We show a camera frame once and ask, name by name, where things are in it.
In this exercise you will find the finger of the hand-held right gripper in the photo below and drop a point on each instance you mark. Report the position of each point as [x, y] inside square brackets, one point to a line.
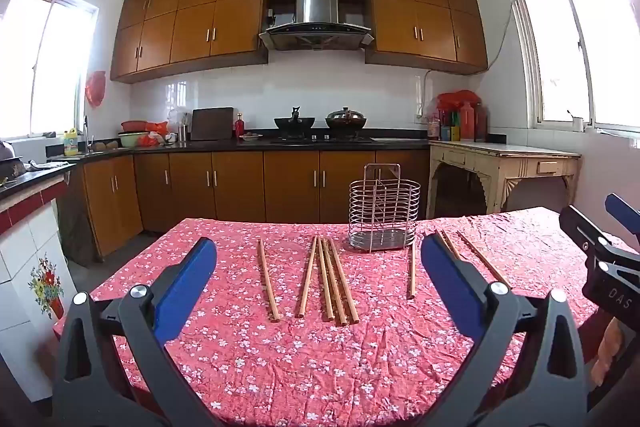
[585, 232]
[625, 217]

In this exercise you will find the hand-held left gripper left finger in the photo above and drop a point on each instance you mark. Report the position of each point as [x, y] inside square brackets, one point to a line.
[185, 287]

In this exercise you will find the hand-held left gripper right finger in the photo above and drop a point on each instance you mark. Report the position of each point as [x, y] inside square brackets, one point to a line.
[450, 282]

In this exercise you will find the person's right hand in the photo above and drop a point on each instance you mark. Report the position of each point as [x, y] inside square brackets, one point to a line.
[607, 347]

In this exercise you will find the cream wooden side table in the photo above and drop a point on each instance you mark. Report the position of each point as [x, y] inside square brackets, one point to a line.
[500, 177]

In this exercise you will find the white cup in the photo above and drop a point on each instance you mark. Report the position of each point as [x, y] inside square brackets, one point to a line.
[577, 124]

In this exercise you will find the red floral tablecloth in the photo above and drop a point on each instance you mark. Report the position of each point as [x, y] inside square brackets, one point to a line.
[300, 367]

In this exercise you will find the wooden base cabinets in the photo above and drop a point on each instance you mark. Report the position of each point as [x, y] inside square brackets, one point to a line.
[290, 187]

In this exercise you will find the black kitchen countertop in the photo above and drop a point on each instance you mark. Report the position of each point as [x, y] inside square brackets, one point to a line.
[225, 143]

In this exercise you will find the small white bowl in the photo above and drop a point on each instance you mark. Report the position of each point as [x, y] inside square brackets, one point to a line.
[171, 138]

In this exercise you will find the dark red sauce bottle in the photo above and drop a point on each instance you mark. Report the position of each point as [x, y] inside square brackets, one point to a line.
[480, 124]

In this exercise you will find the steel canister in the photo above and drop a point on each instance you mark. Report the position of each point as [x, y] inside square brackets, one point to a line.
[184, 134]

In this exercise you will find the pink jar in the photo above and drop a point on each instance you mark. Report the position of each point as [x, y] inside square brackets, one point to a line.
[433, 127]

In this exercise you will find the green basin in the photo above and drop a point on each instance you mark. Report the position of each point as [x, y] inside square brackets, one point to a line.
[130, 140]

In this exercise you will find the tiled counter with flower decal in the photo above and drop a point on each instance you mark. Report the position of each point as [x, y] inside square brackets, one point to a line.
[30, 247]

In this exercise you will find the small plate with food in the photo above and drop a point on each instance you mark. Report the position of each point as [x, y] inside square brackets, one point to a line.
[250, 137]

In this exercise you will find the dark cutting board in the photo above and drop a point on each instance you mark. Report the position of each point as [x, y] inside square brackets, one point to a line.
[212, 124]

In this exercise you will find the small red bottle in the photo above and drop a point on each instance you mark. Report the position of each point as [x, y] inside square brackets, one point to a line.
[240, 127]

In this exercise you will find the red basin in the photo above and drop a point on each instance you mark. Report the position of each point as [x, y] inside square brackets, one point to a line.
[132, 126]

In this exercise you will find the wide sliding window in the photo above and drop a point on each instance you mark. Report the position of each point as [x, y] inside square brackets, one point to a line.
[565, 47]

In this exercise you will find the yellow dish soap bottle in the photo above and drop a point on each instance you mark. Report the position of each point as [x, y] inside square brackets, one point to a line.
[71, 146]

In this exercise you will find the red bag over bottles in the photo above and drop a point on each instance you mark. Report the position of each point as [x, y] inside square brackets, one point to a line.
[460, 98]

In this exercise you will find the steel faucet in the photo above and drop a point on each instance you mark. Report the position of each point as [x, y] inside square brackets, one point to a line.
[86, 132]

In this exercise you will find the white cloth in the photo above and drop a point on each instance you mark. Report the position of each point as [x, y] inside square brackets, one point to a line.
[45, 165]

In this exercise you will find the black gas stove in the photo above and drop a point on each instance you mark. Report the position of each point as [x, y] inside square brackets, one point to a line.
[320, 139]

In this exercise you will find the wok with steel lid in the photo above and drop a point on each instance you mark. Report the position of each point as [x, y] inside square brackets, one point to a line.
[345, 119]

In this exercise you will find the black wok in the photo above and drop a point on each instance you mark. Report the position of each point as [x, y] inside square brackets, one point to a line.
[295, 123]

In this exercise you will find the dark metal pot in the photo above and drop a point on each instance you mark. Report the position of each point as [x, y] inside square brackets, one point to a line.
[11, 164]

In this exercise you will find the hanging red plastic bag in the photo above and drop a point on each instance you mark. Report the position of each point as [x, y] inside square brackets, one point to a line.
[95, 89]

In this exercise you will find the narrow kitchen window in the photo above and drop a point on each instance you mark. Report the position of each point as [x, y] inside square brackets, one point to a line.
[50, 67]

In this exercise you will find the steel range hood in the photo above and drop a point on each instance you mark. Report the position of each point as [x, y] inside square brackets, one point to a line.
[315, 7]

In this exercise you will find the wooden wall cabinets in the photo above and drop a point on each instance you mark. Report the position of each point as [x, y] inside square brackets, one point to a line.
[200, 27]

